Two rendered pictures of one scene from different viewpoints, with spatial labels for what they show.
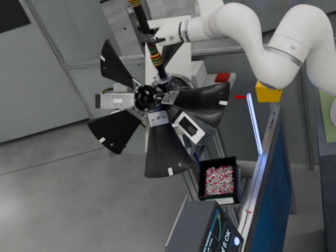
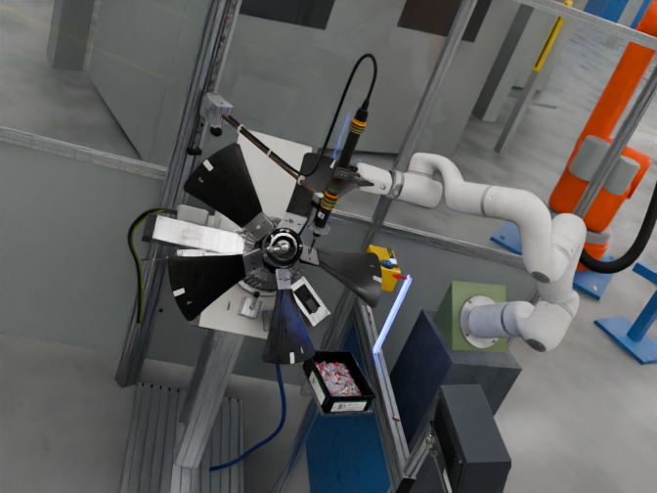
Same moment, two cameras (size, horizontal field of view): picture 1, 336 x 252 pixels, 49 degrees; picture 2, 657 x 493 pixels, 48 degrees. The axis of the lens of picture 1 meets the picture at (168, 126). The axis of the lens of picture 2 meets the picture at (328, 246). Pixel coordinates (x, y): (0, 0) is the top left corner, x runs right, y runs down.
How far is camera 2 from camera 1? 1.54 m
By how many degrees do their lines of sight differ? 45
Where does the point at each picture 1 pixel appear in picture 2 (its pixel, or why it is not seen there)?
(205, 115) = (361, 290)
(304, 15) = (581, 226)
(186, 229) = (467, 412)
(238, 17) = (542, 209)
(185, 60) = not seen: hidden behind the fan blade
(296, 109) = (331, 305)
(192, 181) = (219, 384)
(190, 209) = (456, 392)
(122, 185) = not seen: outside the picture
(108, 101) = (173, 231)
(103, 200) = not seen: outside the picture
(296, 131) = (315, 336)
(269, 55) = (555, 251)
